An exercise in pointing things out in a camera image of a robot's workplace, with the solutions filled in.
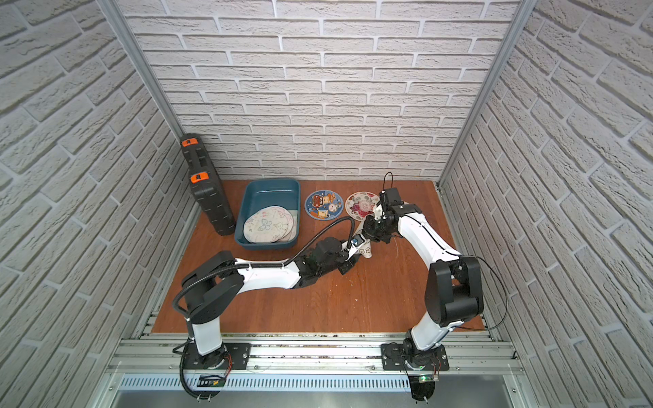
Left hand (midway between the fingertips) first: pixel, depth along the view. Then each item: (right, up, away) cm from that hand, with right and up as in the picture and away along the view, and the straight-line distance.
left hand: (361, 246), depth 85 cm
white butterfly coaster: (-36, +6, +15) cm, 40 cm away
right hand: (+2, +4, +3) cm, 5 cm away
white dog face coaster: (+1, 0, -4) cm, 4 cm away
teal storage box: (-44, +20, +30) cm, 57 cm away
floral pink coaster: (+3, +15, +26) cm, 30 cm away
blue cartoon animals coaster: (-14, +14, +25) cm, 32 cm away
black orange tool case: (-51, +20, -4) cm, 55 cm away
